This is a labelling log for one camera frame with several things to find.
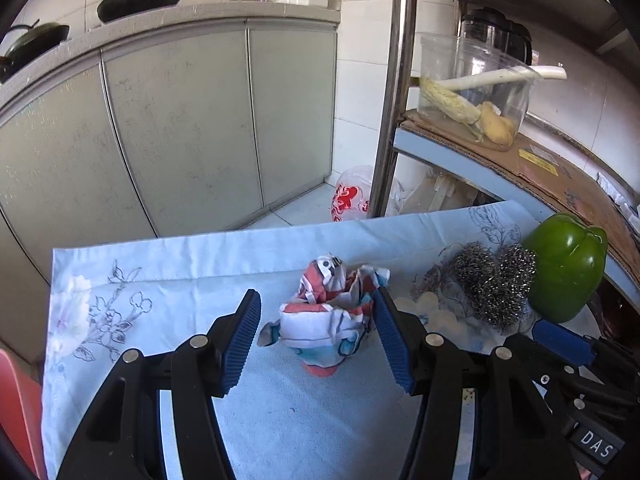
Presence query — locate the green bell pepper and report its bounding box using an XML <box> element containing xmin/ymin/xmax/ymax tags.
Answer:
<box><xmin>521</xmin><ymin>212</ymin><xmax>609</xmax><ymax>325</ymax></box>

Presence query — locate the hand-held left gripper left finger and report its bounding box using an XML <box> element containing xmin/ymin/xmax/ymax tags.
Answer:
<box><xmin>56</xmin><ymin>289</ymin><xmax>262</xmax><ymax>480</ymax></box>

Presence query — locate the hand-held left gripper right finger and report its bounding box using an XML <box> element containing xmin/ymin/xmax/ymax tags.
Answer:
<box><xmin>371</xmin><ymin>287</ymin><xmax>581</xmax><ymax>480</ymax></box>

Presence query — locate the white leek stalk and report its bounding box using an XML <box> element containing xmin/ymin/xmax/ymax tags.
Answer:
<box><xmin>434</xmin><ymin>64</ymin><xmax>569</xmax><ymax>95</ymax></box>

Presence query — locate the brown cardboard sheet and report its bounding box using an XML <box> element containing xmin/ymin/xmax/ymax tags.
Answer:
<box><xmin>400</xmin><ymin>107</ymin><xmax>640</xmax><ymax>283</ymax></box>

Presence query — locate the metal shelf rack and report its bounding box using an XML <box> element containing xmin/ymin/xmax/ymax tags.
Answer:
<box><xmin>372</xmin><ymin>0</ymin><xmax>640</xmax><ymax>321</ymax></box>

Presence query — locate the corn cob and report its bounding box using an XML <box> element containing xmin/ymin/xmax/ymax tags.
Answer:
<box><xmin>419</xmin><ymin>76</ymin><xmax>484</xmax><ymax>142</ymax></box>

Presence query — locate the red white plastic bag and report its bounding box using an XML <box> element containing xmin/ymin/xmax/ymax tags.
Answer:
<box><xmin>327</xmin><ymin>165</ymin><xmax>401</xmax><ymax>222</ymax></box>

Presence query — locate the pink plastic bin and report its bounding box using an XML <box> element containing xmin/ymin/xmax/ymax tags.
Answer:
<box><xmin>0</xmin><ymin>347</ymin><xmax>49</xmax><ymax>480</ymax></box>

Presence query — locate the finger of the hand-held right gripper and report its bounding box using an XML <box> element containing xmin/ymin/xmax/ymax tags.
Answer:
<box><xmin>531</xmin><ymin>319</ymin><xmax>597</xmax><ymax>366</ymax></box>

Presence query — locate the clear plastic container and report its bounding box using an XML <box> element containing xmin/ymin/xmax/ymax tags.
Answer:
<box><xmin>416</xmin><ymin>32</ymin><xmax>544</xmax><ymax>150</ymax></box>

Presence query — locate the light blue floral cloth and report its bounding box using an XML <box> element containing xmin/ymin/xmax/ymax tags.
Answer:
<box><xmin>41</xmin><ymin>200</ymin><xmax>598</xmax><ymax>480</ymax></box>

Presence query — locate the ginger root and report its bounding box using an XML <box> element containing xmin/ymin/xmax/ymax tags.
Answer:
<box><xmin>478</xmin><ymin>101</ymin><xmax>516</xmax><ymax>149</ymax></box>

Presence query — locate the red white blue wrapper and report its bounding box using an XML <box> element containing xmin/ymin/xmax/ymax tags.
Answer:
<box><xmin>257</xmin><ymin>255</ymin><xmax>391</xmax><ymax>377</ymax></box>

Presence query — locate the grey kitchen cabinet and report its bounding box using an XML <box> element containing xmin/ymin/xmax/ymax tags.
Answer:
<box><xmin>0</xmin><ymin>2</ymin><xmax>342</xmax><ymax>366</ymax></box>

